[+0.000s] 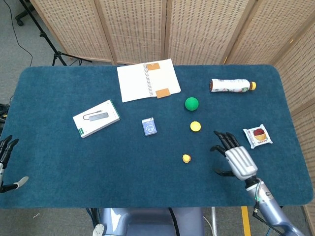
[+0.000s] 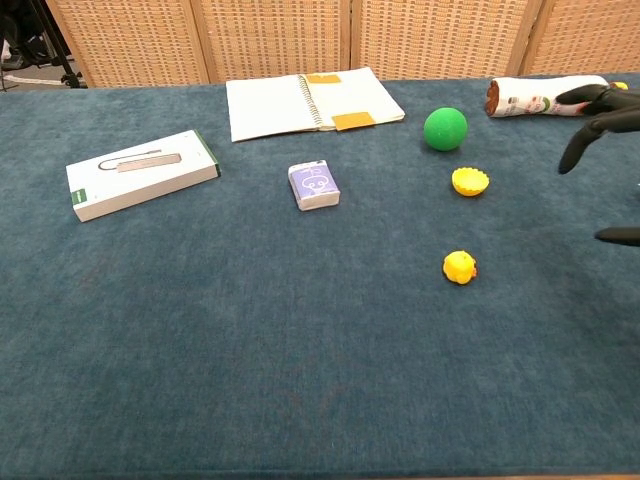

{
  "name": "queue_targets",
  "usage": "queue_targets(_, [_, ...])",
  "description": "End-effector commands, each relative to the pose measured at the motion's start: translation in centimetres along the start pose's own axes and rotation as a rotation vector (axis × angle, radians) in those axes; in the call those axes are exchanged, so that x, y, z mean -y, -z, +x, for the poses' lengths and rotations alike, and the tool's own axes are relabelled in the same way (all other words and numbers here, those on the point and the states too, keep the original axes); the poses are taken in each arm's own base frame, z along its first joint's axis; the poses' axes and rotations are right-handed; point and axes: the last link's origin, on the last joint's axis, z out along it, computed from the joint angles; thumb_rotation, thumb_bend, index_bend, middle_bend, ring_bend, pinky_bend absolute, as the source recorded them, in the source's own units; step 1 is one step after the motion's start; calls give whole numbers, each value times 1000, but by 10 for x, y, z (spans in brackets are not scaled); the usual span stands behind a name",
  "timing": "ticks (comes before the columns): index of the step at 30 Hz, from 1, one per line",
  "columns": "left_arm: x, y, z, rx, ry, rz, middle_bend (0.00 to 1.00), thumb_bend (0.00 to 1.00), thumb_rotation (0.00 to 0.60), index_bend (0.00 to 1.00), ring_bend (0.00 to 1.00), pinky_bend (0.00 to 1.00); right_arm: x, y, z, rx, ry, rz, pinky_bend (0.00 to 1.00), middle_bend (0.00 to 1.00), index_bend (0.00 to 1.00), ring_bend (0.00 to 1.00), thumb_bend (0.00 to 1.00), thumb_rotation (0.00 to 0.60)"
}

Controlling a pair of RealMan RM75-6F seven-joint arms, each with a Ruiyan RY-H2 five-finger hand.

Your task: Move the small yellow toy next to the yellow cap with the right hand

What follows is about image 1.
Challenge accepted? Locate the open spiral notebook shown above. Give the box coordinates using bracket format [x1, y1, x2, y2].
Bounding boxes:
[116, 58, 182, 103]

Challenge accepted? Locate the dark blue table mat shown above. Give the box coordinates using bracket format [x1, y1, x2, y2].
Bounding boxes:
[0, 64, 315, 209]

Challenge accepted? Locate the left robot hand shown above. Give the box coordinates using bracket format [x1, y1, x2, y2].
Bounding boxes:
[0, 135, 29, 193]

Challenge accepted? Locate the black tripod stand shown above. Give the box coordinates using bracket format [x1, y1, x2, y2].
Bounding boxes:
[19, 0, 93, 66]

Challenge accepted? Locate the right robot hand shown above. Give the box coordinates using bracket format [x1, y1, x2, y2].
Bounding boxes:
[210, 130, 258, 181]

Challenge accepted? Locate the black floor cable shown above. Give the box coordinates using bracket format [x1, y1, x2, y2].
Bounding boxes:
[3, 0, 33, 67]

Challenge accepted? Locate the yellow floor tape strip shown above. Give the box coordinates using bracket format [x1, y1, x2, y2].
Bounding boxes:
[241, 206, 252, 236]

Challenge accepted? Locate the green ball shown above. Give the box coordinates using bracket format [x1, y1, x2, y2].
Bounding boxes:
[185, 97, 199, 112]

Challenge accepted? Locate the white table leg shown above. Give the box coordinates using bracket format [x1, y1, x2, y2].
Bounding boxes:
[211, 206, 219, 236]

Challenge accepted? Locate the wicker folding screen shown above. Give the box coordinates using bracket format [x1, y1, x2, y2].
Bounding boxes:
[29, 0, 315, 236]

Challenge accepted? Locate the cable bundle on floor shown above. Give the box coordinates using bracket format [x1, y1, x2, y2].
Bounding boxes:
[0, 102, 10, 135]

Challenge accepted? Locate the small blue card box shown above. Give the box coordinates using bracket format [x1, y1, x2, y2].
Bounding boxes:
[141, 117, 158, 136]

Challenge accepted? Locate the white usb hub box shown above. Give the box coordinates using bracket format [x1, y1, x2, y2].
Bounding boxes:
[72, 99, 122, 139]

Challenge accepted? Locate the white labelled drink bottle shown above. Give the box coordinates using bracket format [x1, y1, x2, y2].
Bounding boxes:
[209, 78, 257, 94]

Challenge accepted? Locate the blue-grey robot torso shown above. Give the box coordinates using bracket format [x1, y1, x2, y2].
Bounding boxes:
[92, 207, 205, 236]

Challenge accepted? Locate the snack packet with red bowl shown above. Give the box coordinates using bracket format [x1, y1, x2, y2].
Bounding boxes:
[243, 124, 274, 149]

